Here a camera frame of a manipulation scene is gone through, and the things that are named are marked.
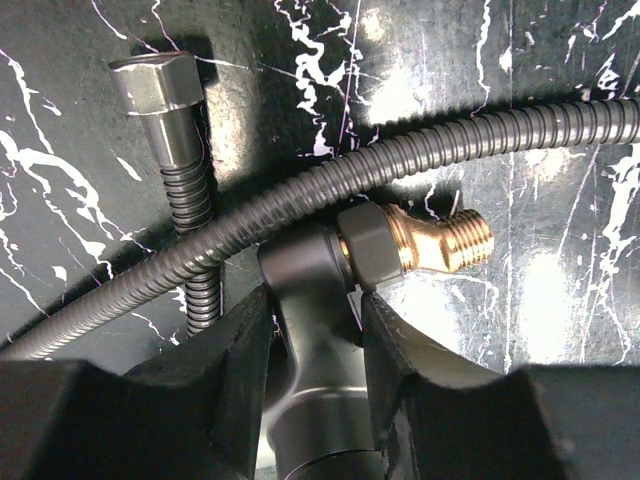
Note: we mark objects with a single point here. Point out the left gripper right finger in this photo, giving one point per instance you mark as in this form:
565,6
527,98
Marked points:
438,415

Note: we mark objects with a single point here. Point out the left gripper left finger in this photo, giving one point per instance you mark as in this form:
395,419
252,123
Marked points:
191,413

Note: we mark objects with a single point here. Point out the black faucet fitting brass ends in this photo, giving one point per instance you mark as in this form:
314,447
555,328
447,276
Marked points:
316,412

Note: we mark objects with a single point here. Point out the black marble pattern mat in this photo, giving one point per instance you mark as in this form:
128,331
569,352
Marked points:
290,84

